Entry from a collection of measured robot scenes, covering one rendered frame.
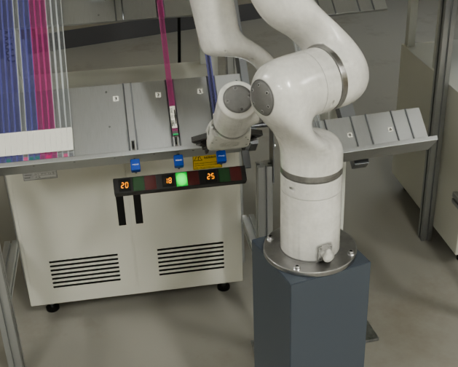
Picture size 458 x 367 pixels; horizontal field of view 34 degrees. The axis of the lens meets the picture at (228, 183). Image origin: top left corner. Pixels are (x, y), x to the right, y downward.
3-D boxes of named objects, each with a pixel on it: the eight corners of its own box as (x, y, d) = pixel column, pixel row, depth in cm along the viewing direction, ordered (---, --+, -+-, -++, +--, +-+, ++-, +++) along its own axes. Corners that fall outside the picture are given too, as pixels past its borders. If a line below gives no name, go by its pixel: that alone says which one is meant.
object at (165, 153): (247, 151, 201) (251, 143, 195) (-7, 177, 193) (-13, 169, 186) (247, 146, 202) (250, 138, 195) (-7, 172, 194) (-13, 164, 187)
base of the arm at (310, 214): (375, 262, 150) (381, 180, 141) (289, 287, 144) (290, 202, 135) (327, 218, 166) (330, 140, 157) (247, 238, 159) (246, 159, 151)
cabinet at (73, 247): (243, 296, 258) (239, 129, 228) (33, 322, 249) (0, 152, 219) (216, 202, 314) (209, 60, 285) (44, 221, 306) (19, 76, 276)
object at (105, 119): (248, 143, 199) (250, 140, 196) (-10, 169, 191) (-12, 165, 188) (239, 76, 204) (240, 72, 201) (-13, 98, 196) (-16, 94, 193)
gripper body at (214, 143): (210, 141, 168) (207, 156, 179) (255, 136, 169) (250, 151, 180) (206, 109, 170) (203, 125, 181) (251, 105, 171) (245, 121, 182)
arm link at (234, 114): (248, 97, 169) (208, 106, 168) (255, 74, 157) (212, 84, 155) (258, 132, 167) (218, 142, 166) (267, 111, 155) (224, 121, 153)
